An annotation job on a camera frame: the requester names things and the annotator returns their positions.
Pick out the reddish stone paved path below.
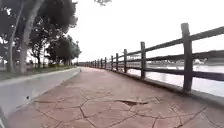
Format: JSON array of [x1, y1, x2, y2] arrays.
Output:
[[5, 66, 224, 128]]

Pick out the grey concrete kerb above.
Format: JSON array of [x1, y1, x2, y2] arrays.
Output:
[[99, 66, 224, 108]]

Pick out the distant buildings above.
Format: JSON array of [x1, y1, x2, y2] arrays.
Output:
[[128, 58, 209, 66]]

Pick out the grass strip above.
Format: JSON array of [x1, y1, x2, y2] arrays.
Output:
[[0, 64, 78, 82]]

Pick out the row of trees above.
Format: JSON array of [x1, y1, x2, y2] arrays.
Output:
[[0, 0, 83, 75]]

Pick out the pale water surface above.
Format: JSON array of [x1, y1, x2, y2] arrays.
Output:
[[117, 61, 224, 98]]

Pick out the dark wooden rail fence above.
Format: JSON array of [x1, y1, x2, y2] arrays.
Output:
[[77, 22, 224, 93]]

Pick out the grey concrete low wall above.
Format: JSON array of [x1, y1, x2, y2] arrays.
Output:
[[0, 67, 82, 120]]

